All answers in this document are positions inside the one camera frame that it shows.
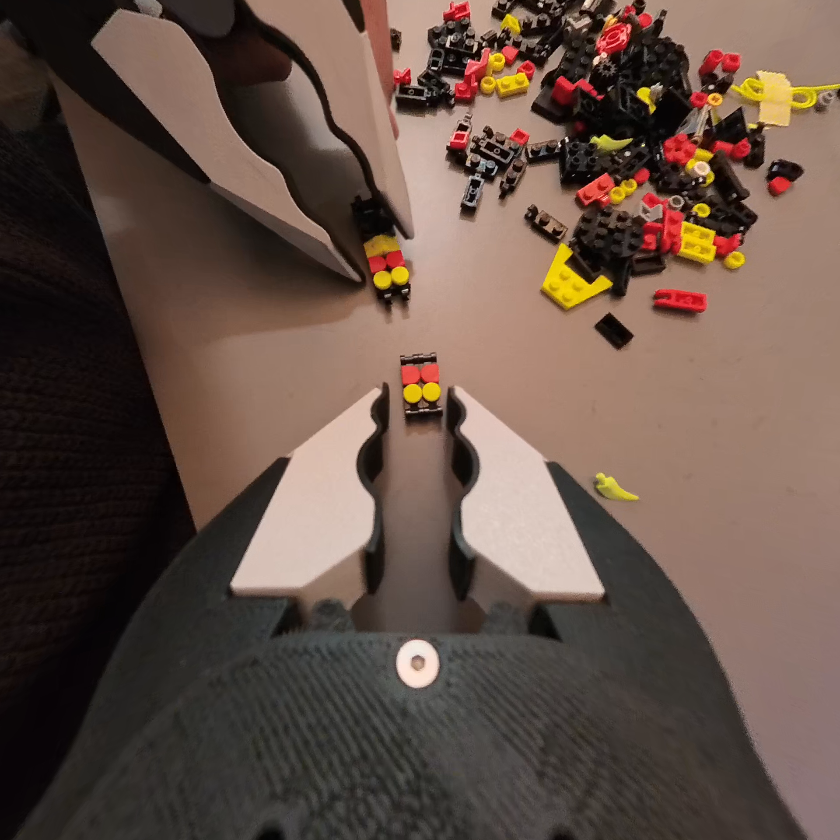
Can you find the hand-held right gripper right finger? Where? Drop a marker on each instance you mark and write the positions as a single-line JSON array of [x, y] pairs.
[[525, 518]]

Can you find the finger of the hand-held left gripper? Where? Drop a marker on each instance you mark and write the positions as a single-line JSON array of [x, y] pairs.
[[197, 118], [367, 85]]

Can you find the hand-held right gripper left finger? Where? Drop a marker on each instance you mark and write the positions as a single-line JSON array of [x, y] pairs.
[[308, 518]]

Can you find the short black lego assembly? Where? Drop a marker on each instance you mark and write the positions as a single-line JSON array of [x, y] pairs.
[[421, 387]]

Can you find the long black lego assembly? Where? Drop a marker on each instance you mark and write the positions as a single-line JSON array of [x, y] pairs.
[[387, 269]]

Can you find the lime green lego claw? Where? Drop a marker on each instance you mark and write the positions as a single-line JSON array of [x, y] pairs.
[[613, 489]]

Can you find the black lego tile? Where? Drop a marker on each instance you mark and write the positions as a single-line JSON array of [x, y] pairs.
[[614, 331]]

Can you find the yellow lego wedge plate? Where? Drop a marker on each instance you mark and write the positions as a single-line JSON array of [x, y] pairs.
[[568, 282]]

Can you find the red lego clip plate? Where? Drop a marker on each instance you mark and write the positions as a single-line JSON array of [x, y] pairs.
[[679, 300]]

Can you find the pile of loose lego pieces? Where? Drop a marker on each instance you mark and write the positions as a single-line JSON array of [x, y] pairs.
[[656, 72]]

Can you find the black and red curved lego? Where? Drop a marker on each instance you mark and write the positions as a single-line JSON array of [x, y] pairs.
[[784, 177]]

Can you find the person's left hand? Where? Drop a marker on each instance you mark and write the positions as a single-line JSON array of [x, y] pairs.
[[262, 62]]

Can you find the dark knit sweater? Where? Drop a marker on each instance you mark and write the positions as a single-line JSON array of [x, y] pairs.
[[65, 426]]

